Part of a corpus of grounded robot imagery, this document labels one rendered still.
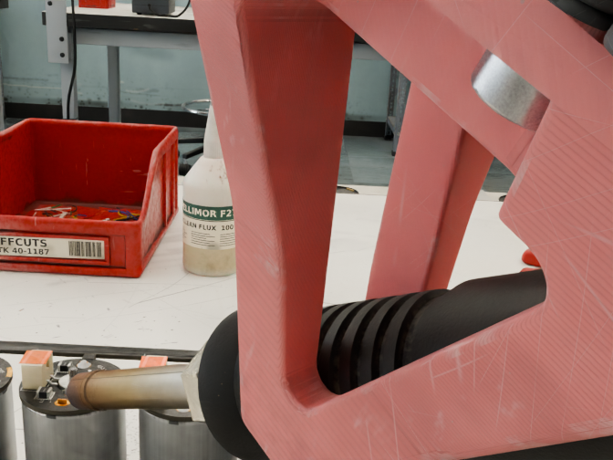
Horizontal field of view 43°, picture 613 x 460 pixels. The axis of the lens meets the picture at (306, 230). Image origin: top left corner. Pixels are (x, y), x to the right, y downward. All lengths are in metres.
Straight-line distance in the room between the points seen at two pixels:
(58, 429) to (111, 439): 0.01
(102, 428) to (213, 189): 0.23
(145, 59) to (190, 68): 0.26
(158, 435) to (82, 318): 0.20
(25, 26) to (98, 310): 4.43
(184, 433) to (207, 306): 0.21
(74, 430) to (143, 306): 0.20
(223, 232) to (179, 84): 4.21
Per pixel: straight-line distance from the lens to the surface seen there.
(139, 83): 4.65
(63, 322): 0.38
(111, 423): 0.20
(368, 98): 4.58
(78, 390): 0.17
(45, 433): 0.19
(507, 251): 0.50
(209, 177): 0.41
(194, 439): 0.19
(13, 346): 0.22
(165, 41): 2.50
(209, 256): 0.42
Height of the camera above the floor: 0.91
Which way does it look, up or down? 19 degrees down
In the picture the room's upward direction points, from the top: 3 degrees clockwise
